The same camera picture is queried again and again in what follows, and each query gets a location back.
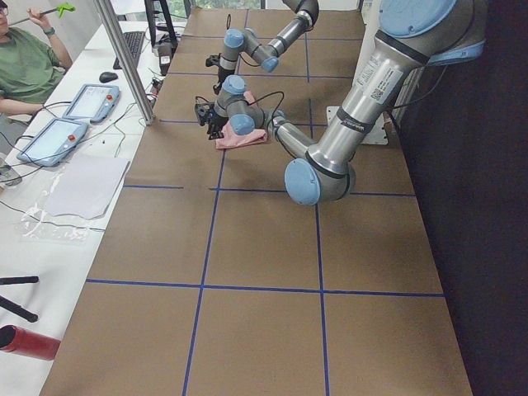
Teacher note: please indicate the black keyboard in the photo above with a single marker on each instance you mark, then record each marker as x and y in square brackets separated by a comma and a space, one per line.
[134, 41]

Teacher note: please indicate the green plastic clamp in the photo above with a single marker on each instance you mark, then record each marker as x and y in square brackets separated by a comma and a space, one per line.
[60, 9]

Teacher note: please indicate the pink snoopy t-shirt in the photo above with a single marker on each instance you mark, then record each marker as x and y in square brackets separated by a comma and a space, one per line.
[243, 136]

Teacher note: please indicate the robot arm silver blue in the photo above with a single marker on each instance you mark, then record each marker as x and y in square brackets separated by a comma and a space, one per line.
[411, 34]
[265, 56]

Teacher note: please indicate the seated person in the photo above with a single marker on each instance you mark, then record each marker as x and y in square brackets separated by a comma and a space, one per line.
[30, 68]

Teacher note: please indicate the black tripod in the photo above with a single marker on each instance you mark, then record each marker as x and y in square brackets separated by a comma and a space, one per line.
[15, 301]

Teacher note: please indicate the clear plastic bag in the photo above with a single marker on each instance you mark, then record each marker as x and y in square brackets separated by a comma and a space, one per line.
[36, 224]

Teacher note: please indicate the black power adapter box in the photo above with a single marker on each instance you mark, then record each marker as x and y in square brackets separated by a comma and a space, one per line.
[165, 52]

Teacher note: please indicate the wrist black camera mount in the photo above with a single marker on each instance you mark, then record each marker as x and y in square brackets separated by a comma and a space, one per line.
[213, 61]
[203, 110]

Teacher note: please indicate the red cylinder bottle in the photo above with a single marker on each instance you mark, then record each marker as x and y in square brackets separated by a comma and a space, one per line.
[24, 342]

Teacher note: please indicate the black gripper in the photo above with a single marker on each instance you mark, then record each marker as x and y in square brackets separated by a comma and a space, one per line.
[214, 123]
[219, 81]

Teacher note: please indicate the far teach pendant tablet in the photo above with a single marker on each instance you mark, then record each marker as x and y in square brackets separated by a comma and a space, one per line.
[93, 102]

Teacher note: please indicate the near teach pendant tablet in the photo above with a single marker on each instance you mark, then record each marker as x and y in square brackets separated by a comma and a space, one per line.
[53, 143]

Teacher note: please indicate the brown paper table cover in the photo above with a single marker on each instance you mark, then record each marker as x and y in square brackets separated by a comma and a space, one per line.
[210, 280]

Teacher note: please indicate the white paper sheet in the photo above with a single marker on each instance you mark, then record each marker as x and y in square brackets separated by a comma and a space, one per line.
[86, 187]

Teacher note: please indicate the aluminium frame post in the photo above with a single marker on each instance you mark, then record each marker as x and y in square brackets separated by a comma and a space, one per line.
[115, 34]

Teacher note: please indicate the black computer mouse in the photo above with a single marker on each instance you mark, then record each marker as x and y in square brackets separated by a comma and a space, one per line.
[107, 77]

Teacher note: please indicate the teach pendant tablet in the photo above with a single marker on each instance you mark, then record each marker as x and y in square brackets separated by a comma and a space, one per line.
[93, 102]
[53, 143]

